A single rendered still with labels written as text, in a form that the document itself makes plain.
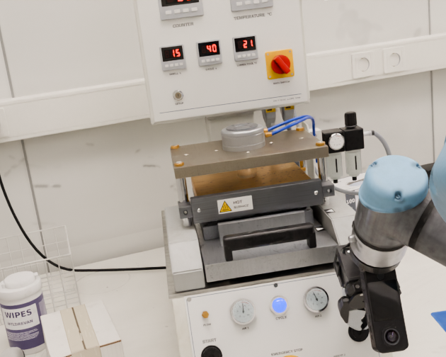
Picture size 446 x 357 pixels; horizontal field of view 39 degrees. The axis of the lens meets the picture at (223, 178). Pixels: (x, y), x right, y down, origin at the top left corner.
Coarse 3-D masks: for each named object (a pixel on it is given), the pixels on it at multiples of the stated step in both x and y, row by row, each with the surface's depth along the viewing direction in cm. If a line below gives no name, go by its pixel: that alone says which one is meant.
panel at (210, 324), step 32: (256, 288) 102; (288, 288) 103; (192, 320) 101; (224, 320) 101; (256, 320) 101; (288, 320) 102; (320, 320) 102; (192, 352) 100; (224, 352) 100; (256, 352) 101; (288, 352) 101; (320, 352) 101; (352, 352) 101
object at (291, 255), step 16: (224, 224) 107; (240, 224) 107; (256, 224) 108; (272, 224) 108; (288, 224) 108; (320, 224) 113; (208, 240) 112; (304, 240) 106; (320, 240) 105; (208, 256) 104; (240, 256) 103; (256, 256) 102; (272, 256) 102; (288, 256) 102; (304, 256) 103; (320, 256) 103; (208, 272) 101; (224, 272) 102; (240, 272) 102; (256, 272) 102
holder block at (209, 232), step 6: (294, 210) 114; (306, 210) 113; (312, 210) 113; (258, 216) 113; (306, 216) 113; (312, 216) 113; (204, 222) 114; (216, 222) 113; (312, 222) 114; (204, 228) 111; (210, 228) 111; (216, 228) 112; (204, 234) 112; (210, 234) 112; (216, 234) 112
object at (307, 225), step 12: (276, 228) 102; (288, 228) 101; (300, 228) 101; (312, 228) 102; (228, 240) 100; (240, 240) 101; (252, 240) 101; (264, 240) 101; (276, 240) 101; (288, 240) 102; (312, 240) 102; (228, 252) 101
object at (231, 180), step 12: (252, 168) 117; (264, 168) 122; (276, 168) 121; (288, 168) 120; (300, 168) 122; (192, 180) 121; (204, 180) 119; (216, 180) 118; (228, 180) 117; (240, 180) 116; (252, 180) 115; (264, 180) 114; (276, 180) 113; (288, 180) 112; (300, 180) 111; (204, 192) 111; (216, 192) 110
